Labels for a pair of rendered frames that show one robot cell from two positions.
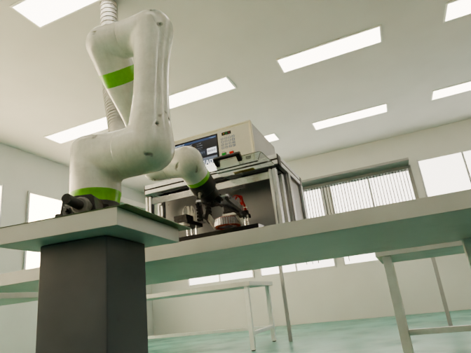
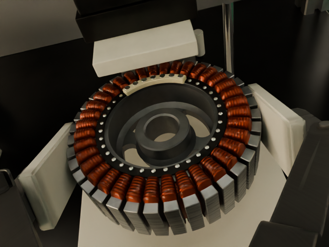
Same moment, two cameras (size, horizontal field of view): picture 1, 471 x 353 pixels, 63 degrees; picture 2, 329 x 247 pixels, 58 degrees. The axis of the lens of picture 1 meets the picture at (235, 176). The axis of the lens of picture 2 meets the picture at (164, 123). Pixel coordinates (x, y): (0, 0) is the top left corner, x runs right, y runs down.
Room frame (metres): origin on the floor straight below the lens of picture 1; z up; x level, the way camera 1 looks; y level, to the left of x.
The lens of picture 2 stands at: (1.41, 0.08, 0.98)
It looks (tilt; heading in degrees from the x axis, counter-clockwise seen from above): 48 degrees down; 345
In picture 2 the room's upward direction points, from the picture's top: 16 degrees counter-clockwise
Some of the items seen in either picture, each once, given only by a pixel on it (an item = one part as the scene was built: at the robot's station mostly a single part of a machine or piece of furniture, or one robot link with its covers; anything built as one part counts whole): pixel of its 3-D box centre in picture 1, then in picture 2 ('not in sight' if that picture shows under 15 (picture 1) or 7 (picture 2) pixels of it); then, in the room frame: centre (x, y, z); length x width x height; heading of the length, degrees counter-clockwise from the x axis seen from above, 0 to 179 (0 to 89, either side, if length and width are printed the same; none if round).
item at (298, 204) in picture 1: (298, 212); not in sight; (1.83, -0.28, 0.91); 0.28 x 0.03 x 0.32; 159
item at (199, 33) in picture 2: not in sight; (198, 44); (1.64, -0.04, 0.80); 0.01 x 0.01 x 0.03; 69
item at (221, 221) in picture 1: (227, 223); (164, 135); (1.53, 0.05, 0.84); 0.11 x 0.11 x 0.04
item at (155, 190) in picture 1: (226, 186); not in sight; (1.87, 0.05, 1.09); 0.68 x 0.44 x 0.05; 69
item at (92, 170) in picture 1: (99, 170); not in sight; (0.97, 0.36, 0.91); 0.16 x 0.13 x 0.19; 74
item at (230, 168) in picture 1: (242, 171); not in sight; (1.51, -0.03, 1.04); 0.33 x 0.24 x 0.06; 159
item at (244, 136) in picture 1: (226, 162); not in sight; (1.87, 0.04, 1.22); 0.44 x 0.39 x 0.20; 69
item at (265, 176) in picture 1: (207, 189); not in sight; (1.67, 0.13, 1.03); 0.62 x 0.01 x 0.03; 69
